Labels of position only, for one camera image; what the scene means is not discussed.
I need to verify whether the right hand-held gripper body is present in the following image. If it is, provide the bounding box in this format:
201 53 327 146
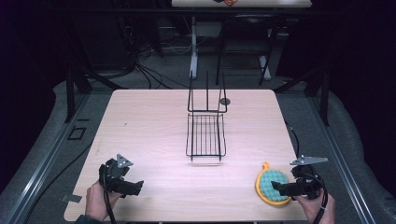
289 154 330 201

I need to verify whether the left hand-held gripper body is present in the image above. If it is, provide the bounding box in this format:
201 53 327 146
98 153 134 196

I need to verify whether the round yellow teal sponge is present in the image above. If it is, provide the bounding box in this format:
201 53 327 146
255 161 293 207

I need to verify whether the person's right hand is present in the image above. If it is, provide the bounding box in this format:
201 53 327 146
293 190 337 224

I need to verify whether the person's left hand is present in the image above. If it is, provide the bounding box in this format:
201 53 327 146
84 180 124 223

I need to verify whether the grey tape strip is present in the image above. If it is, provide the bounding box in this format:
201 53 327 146
60 193 83 203

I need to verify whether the black tape square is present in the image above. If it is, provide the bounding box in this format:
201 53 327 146
66 125 88 141

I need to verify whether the white table with metal legs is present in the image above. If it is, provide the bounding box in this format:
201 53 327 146
171 0 313 81

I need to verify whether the black chair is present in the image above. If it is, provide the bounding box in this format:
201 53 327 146
215 13 279 87

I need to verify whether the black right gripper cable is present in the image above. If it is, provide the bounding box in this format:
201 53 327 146
298 171 330 224

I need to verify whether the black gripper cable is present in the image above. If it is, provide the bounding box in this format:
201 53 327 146
102 172 118 224
298 171 330 224

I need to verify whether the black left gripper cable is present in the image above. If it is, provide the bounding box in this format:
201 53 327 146
102 172 118 224

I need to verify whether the aluminium floor rail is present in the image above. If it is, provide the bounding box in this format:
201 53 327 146
0 92 92 224
307 92 382 224

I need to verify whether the thin black cable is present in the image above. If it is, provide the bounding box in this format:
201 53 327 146
284 120 301 159

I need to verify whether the black floor cable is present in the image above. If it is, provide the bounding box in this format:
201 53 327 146
22 142 94 224

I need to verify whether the black wire rack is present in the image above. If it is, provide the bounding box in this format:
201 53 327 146
185 70 229 162

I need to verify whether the black metal frame stand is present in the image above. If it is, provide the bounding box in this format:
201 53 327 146
273 66 332 127
63 66 128 124

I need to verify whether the bundle of black floor cables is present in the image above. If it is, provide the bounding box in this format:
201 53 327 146
120 18 191 91

